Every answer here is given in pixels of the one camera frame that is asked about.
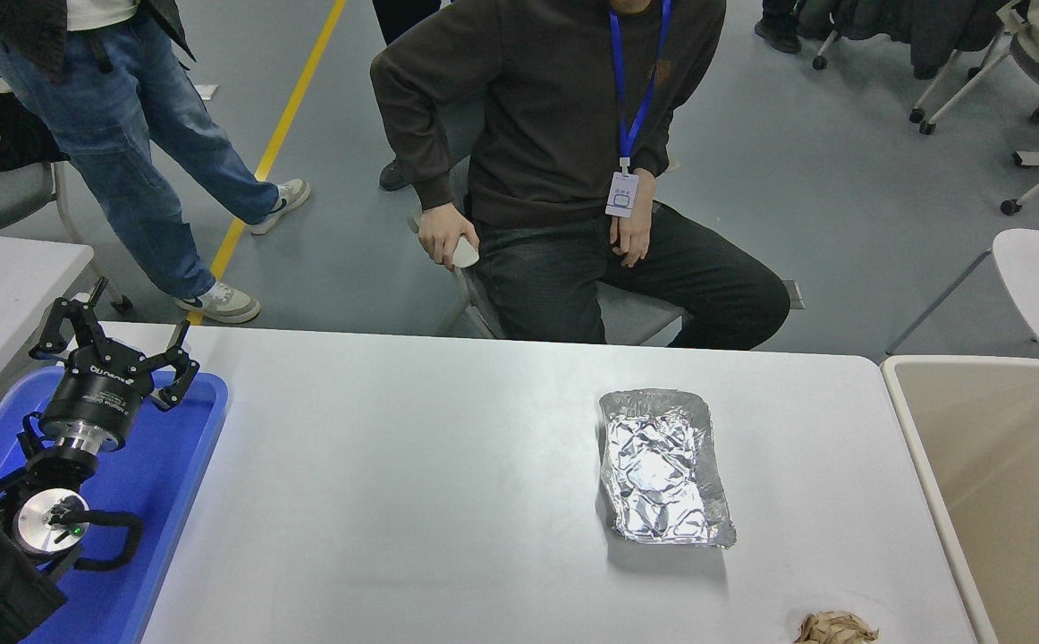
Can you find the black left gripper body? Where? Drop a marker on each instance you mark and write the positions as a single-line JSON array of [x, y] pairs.
[[92, 398]]

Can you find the foil tray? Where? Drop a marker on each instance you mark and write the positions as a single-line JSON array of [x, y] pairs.
[[663, 465]]

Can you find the person's right hand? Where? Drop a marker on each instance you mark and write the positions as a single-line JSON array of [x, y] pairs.
[[443, 231]]

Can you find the person's left hand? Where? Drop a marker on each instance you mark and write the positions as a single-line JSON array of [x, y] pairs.
[[636, 228]]

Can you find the white side table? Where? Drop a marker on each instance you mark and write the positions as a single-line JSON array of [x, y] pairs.
[[1, 286]]

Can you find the blue plastic tray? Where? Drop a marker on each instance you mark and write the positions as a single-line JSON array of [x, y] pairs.
[[162, 501]]

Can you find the person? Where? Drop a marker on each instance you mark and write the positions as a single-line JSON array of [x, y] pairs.
[[779, 34], [537, 107], [126, 161], [403, 13]]

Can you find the black bag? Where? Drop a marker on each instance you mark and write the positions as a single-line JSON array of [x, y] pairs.
[[1, 134]]

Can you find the grey office chair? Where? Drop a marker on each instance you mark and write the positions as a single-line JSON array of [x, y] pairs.
[[636, 313]]

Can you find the metal floor plate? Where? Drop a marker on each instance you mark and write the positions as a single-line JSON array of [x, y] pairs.
[[797, 295]]

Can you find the crumpled tan paper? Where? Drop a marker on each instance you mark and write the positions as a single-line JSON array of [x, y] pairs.
[[837, 629]]

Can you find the white-legged chair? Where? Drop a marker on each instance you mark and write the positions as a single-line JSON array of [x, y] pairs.
[[915, 114]]

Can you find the dark jacket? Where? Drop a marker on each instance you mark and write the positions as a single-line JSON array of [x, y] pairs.
[[895, 27]]

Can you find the large pale bin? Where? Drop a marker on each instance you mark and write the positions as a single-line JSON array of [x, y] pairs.
[[1020, 537]]

